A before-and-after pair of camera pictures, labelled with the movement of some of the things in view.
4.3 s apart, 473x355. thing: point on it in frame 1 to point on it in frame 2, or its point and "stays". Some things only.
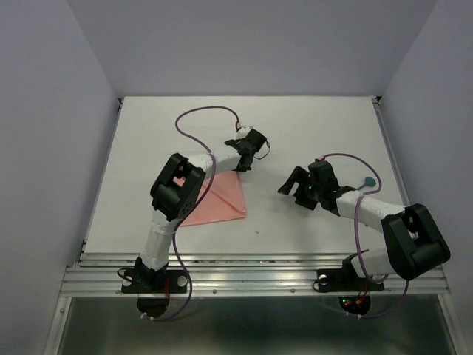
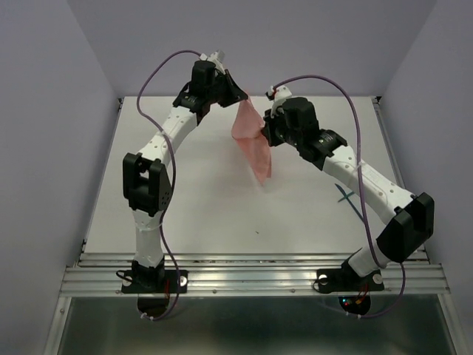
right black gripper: [299, 174] to [268, 129]
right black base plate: [344, 280] stays
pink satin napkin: [223, 201] to [247, 129]
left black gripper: [243, 169] to [236, 95]
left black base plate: [143, 279] stays
